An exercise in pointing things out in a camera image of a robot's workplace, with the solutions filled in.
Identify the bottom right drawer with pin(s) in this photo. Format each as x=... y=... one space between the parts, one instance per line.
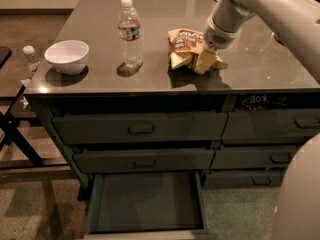
x=242 y=179

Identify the white ceramic bowl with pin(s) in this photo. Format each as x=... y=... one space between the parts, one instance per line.
x=68 y=57

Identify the top left drawer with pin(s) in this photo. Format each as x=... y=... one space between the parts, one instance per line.
x=140 y=127

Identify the middle right drawer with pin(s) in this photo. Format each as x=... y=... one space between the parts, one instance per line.
x=229 y=158

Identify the clear plastic water bottle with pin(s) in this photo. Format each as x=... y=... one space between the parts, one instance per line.
x=129 y=28

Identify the black side table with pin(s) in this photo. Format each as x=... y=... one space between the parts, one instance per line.
x=9 y=123

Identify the middle left drawer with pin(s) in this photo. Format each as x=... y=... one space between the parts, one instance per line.
x=143 y=160

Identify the open bottom left drawer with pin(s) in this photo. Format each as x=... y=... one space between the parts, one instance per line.
x=147 y=206

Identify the brown chip bag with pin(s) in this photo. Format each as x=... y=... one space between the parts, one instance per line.
x=185 y=47

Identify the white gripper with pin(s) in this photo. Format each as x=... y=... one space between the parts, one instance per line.
x=218 y=37

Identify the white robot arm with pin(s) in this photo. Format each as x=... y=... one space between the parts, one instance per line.
x=296 y=24

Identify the dark snack bag in drawer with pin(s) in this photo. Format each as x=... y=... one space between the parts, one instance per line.
x=256 y=102

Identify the small bottle on side table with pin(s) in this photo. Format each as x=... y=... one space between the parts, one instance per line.
x=32 y=58

